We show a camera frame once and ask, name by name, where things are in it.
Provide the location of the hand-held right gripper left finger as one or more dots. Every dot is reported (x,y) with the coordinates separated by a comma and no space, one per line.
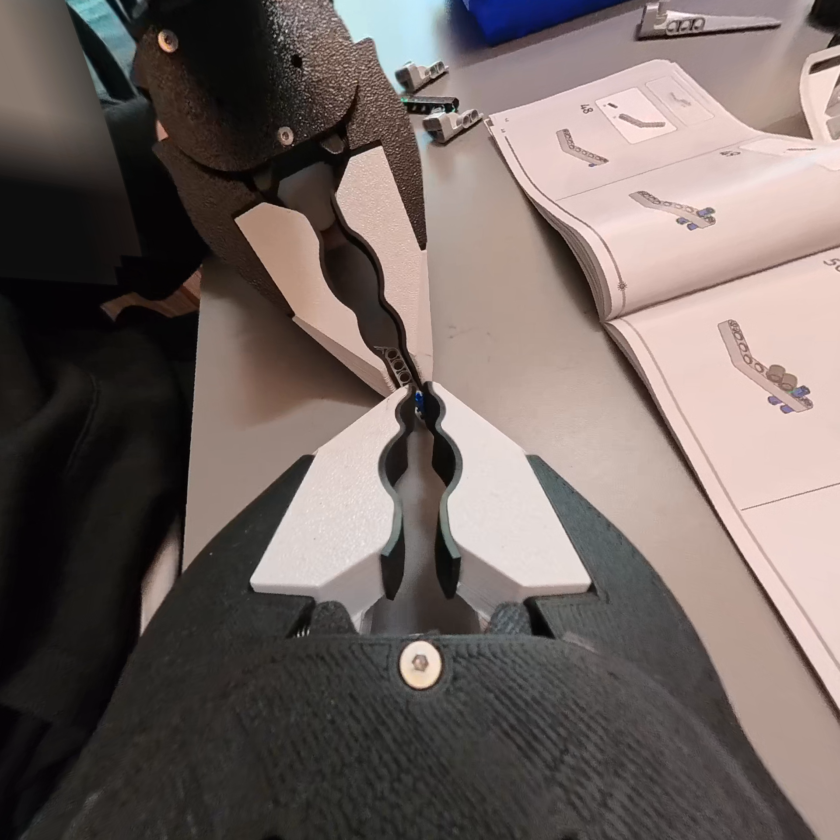
(328,512)

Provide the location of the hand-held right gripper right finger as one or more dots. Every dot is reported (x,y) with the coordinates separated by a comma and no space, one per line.
(512,518)

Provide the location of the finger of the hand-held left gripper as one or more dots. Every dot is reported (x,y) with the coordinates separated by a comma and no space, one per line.
(295,262)
(387,210)

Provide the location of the blue toy pin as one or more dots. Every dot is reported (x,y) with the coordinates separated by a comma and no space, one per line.
(420,400)

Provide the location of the grey bent toy beam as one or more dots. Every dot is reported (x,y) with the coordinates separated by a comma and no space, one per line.
(400,367)

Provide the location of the grey desk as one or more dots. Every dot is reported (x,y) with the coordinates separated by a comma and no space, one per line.
(525,328)

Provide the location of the grey toy connector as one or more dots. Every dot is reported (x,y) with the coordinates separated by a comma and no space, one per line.
(420,73)
(453,124)

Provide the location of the black toy beam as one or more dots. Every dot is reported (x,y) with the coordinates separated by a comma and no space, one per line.
(430,102)

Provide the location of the blue plastic bin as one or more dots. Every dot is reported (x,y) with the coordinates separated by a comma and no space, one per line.
(525,16)

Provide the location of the person's black clothing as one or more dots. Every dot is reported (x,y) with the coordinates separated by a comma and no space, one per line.
(79,492)

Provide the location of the white instruction booklet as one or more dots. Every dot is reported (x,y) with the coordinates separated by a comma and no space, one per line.
(669,275)

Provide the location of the grey toy wing panel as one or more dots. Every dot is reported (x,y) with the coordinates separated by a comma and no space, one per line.
(695,25)

